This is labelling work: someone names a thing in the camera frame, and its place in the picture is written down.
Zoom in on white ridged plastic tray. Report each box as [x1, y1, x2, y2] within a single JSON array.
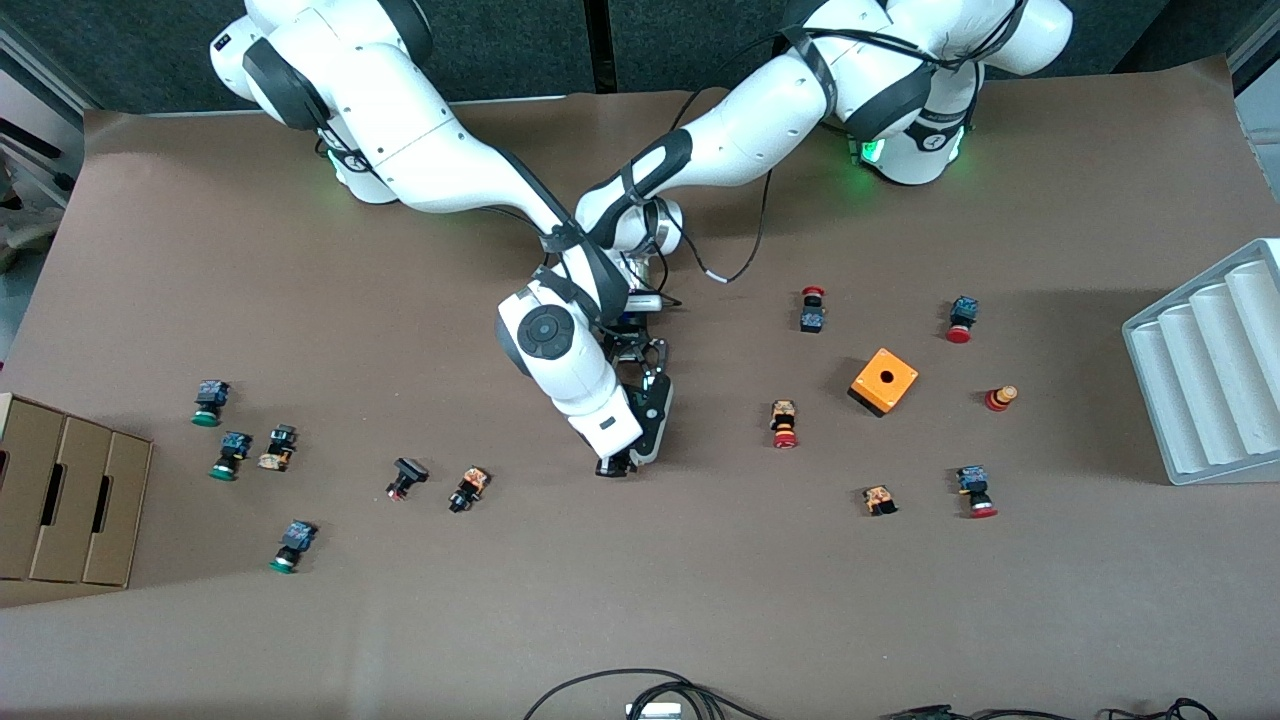
[[1122, 238, 1280, 487]]

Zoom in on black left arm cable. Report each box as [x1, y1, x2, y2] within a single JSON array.
[[660, 85, 776, 286]]

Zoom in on black vertical post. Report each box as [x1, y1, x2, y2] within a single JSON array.
[[583, 0, 618, 94]]

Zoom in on orange button enclosure box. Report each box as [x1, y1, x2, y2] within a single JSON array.
[[847, 347, 920, 419]]

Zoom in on green mushroom push button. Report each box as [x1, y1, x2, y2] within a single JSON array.
[[191, 379, 232, 429], [209, 431, 253, 482], [268, 519, 319, 575]]

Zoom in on olive cloth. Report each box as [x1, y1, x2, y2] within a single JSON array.
[[0, 205, 61, 273]]

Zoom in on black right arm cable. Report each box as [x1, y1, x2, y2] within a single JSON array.
[[475, 135, 601, 331]]

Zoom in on brown cardboard box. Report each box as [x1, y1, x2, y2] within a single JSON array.
[[0, 392, 66, 581], [83, 430, 154, 589], [28, 415, 113, 584]]

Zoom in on black looped cable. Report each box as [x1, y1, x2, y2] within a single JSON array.
[[522, 668, 776, 720]]

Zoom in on black cable with clip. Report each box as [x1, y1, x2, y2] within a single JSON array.
[[880, 704, 1001, 720]]

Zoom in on grey metal frame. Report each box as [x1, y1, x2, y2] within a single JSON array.
[[1226, 8, 1280, 96], [0, 20, 86, 201]]

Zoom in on black square button red terminals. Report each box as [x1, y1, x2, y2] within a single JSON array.
[[386, 456, 430, 502]]

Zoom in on thin black cable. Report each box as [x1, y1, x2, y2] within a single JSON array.
[[1100, 697, 1221, 720]]

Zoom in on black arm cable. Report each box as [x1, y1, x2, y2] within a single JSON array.
[[660, 85, 776, 286], [475, 135, 601, 331]]

